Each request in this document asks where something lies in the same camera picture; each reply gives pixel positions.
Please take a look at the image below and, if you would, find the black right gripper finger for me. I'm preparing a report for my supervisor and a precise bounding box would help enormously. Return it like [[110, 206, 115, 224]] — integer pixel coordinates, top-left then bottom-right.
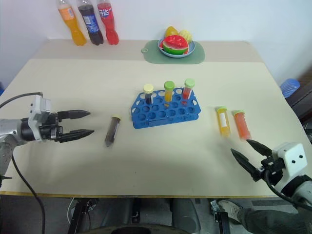
[[246, 139, 273, 156], [230, 148, 260, 179]]

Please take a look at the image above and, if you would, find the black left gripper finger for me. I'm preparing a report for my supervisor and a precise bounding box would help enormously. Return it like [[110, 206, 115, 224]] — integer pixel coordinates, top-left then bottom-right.
[[55, 129, 95, 143], [57, 110, 92, 120]]

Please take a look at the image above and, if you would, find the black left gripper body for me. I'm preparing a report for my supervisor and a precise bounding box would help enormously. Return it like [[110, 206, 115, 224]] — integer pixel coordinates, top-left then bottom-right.
[[39, 112, 64, 143]]

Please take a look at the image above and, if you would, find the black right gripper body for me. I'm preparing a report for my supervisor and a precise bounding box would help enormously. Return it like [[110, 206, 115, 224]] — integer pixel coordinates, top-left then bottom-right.
[[252, 156, 286, 183]]

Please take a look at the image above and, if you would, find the red liquid tube green cap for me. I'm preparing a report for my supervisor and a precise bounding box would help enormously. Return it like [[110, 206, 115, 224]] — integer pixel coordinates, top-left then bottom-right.
[[231, 110, 252, 140], [181, 78, 195, 105]]

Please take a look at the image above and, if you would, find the dark liquid tube yellow cap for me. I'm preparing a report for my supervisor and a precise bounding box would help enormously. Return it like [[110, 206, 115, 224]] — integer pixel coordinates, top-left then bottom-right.
[[143, 84, 155, 105], [104, 114, 122, 148]]

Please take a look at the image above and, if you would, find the orange liquid tube yellow cap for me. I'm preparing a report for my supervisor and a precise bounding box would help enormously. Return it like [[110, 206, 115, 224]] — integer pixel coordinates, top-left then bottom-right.
[[215, 106, 231, 137]]

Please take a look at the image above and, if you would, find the blue test tube rack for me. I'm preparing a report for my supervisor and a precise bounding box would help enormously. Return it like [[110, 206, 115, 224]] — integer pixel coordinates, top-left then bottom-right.
[[130, 87, 202, 130]]

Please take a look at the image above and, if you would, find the orange liquid tube green cap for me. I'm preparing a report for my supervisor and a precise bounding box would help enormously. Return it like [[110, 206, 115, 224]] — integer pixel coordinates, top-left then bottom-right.
[[163, 80, 176, 108]]

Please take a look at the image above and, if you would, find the white sneaker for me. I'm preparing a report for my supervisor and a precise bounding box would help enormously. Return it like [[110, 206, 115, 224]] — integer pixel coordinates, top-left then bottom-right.
[[217, 199, 244, 224]]

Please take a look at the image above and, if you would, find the grey trouser leg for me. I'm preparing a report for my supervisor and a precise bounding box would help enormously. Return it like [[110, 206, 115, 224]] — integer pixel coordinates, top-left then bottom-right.
[[237, 207, 312, 234]]

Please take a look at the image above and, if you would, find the dark cabinet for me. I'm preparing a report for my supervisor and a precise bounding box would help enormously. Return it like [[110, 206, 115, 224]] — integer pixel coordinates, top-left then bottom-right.
[[289, 70, 312, 144]]

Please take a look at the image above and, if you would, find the orange soda bottle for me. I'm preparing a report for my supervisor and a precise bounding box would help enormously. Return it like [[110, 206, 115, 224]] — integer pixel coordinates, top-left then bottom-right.
[[57, 0, 87, 46]]

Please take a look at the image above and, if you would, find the dark cola bottle blue label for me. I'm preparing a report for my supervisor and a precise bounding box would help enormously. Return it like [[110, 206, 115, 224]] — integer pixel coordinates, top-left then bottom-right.
[[76, 0, 104, 46]]

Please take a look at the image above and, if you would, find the red soda bottle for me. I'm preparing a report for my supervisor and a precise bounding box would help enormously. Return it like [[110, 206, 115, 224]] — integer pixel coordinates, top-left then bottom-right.
[[97, 0, 120, 45]]

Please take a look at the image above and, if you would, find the green cutting mat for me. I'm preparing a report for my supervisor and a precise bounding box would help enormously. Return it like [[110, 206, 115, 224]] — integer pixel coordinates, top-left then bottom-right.
[[141, 39, 205, 65]]

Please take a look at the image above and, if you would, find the blue plate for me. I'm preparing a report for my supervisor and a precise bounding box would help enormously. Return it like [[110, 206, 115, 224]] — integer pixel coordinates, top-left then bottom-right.
[[157, 38, 195, 59]]

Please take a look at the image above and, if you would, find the toy watermelon slice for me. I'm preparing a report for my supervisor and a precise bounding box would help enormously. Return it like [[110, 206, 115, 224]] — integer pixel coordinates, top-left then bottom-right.
[[161, 35, 190, 56]]

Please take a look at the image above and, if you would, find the yellow toy pepper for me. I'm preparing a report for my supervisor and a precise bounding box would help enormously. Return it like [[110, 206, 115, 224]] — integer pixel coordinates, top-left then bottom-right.
[[164, 26, 179, 38]]

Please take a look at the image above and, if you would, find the yellow toy pineapple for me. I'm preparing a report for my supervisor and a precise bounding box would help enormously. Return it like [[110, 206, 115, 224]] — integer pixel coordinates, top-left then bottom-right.
[[178, 29, 194, 43]]

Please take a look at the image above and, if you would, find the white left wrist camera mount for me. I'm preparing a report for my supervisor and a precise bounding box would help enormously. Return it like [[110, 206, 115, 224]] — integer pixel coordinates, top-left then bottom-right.
[[28, 95, 52, 142]]

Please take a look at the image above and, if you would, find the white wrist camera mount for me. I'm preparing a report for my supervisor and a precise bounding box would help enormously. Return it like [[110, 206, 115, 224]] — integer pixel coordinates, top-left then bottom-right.
[[28, 95, 52, 142], [272, 142, 308, 193]]

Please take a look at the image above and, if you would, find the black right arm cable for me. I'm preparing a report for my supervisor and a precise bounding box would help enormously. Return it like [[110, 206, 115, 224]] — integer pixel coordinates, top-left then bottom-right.
[[264, 169, 312, 210]]

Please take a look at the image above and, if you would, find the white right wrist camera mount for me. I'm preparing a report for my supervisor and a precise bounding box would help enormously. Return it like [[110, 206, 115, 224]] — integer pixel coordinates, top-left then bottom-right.
[[272, 142, 308, 193]]

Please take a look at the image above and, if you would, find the black metal table frame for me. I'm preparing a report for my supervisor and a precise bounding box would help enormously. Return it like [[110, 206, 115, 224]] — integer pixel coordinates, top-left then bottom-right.
[[67, 197, 99, 234]]

